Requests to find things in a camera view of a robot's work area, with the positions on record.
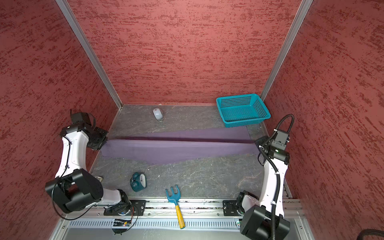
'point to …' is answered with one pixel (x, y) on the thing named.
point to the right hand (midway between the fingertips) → (257, 143)
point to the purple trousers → (157, 148)
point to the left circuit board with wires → (120, 226)
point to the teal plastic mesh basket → (242, 110)
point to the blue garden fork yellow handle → (174, 198)
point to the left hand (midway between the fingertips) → (107, 141)
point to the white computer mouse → (157, 114)
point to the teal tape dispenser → (138, 182)
